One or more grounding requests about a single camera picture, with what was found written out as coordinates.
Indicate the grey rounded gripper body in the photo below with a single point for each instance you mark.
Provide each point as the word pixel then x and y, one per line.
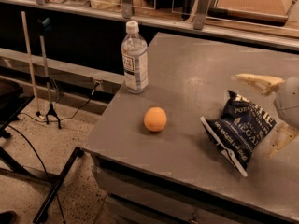
pixel 289 102

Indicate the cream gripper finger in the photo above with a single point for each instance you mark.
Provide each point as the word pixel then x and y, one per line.
pixel 264 84
pixel 283 135

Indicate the blue potato chip bag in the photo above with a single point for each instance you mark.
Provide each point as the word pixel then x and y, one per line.
pixel 242 126

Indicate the orange ball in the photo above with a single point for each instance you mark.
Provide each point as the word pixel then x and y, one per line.
pixel 155 119

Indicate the clear plastic water bottle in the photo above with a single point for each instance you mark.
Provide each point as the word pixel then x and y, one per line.
pixel 134 51

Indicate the grey drawer cabinet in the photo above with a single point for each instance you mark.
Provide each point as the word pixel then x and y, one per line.
pixel 136 197

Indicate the grey pole on tripod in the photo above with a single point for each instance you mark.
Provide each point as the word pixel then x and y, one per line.
pixel 44 25

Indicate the white pole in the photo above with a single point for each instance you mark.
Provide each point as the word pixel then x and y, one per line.
pixel 29 55

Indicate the metal shelf rail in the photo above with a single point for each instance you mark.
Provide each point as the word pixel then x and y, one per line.
pixel 248 37

